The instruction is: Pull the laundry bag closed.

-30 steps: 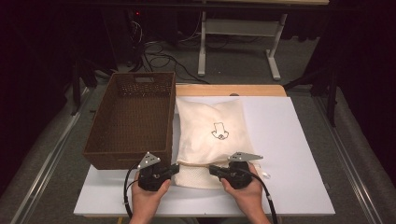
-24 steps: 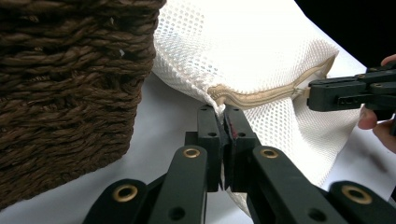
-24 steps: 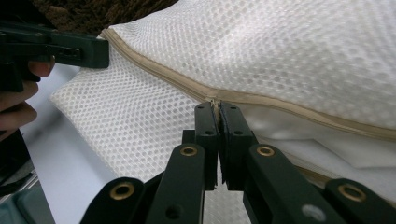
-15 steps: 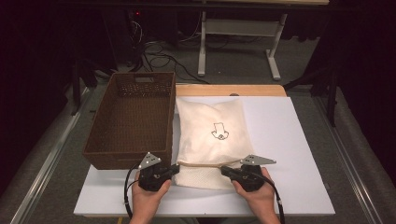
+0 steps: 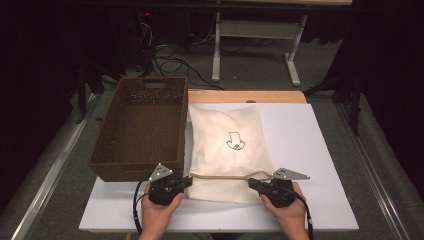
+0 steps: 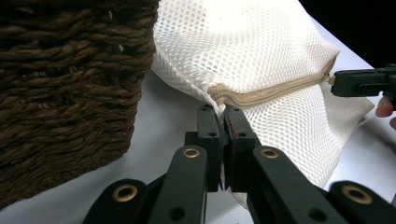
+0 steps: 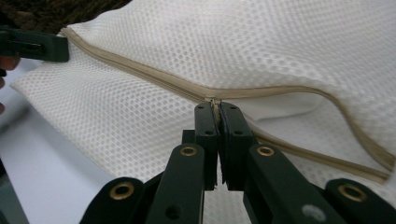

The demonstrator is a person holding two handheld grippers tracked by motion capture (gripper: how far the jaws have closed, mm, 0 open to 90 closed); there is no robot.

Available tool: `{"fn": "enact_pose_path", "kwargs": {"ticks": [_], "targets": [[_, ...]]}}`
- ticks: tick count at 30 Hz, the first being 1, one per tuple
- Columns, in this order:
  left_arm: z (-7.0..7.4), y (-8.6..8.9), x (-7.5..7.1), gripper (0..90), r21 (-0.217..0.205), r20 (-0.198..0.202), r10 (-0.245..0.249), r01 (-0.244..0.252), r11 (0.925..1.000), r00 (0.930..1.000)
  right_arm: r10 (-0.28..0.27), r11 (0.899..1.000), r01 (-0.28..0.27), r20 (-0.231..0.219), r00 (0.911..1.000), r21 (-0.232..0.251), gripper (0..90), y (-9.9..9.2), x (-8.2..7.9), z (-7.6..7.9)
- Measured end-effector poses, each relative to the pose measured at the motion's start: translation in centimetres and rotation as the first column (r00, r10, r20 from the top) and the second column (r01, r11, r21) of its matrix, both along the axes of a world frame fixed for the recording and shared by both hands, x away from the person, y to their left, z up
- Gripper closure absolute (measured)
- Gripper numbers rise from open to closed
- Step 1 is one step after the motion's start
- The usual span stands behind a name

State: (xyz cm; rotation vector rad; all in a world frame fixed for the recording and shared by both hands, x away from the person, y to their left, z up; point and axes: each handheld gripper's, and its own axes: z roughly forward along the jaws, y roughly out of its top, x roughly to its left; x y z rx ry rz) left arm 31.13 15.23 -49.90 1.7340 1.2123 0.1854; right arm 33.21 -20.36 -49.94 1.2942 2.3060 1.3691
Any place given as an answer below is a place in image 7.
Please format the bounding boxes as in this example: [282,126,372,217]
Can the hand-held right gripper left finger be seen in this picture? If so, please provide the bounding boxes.
[194,102,219,190]

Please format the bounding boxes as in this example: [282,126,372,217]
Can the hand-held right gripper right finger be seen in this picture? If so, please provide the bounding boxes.
[219,104,260,190]

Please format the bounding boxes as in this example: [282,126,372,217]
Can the brown woven basket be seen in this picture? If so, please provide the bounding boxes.
[0,0,134,35]

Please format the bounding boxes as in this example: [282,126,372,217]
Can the cream mesh laundry bag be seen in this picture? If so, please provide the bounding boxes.
[10,0,396,224]

